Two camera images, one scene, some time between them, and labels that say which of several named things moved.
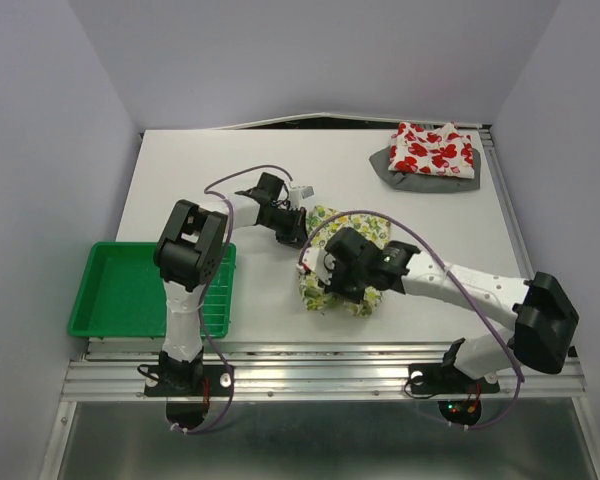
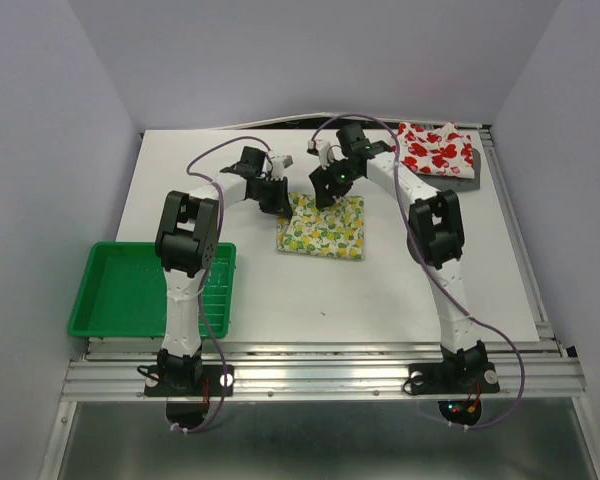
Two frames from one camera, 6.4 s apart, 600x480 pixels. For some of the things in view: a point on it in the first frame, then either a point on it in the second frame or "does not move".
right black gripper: x=354 y=295 → x=319 y=179
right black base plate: x=436 y=378 does not move
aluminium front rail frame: x=113 y=370 does not move
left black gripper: x=295 y=235 → x=280 y=204
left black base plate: x=217 y=374 does not move
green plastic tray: x=124 y=296 does not move
